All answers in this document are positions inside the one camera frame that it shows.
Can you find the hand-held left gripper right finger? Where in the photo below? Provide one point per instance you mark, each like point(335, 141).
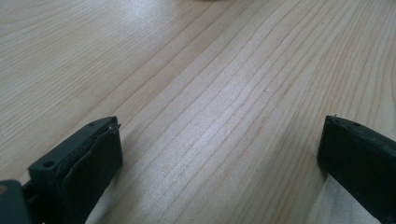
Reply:
point(358, 155)

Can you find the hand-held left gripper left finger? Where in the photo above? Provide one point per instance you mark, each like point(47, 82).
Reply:
point(81, 174)

